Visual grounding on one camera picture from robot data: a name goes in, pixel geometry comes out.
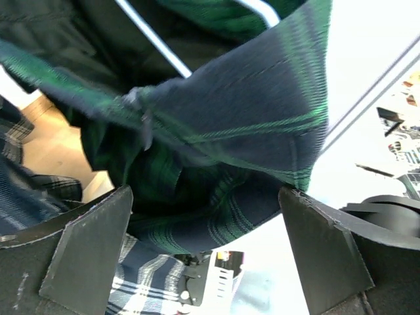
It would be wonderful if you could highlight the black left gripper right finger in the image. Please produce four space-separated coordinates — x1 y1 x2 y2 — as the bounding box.
278 188 419 314

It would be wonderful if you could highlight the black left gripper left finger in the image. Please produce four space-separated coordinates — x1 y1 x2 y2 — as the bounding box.
1 186 133 314

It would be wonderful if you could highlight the navy white plaid skirt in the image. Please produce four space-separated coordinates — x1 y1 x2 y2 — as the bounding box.
1 99 184 314

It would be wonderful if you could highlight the green plaid skirt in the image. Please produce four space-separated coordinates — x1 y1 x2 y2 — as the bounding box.
1 1 332 254

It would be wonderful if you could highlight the light blue wire hanger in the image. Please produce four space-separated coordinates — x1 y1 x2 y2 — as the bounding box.
115 0 281 78

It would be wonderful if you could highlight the wooden clothes rack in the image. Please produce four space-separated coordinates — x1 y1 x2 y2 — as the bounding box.
17 93 114 202

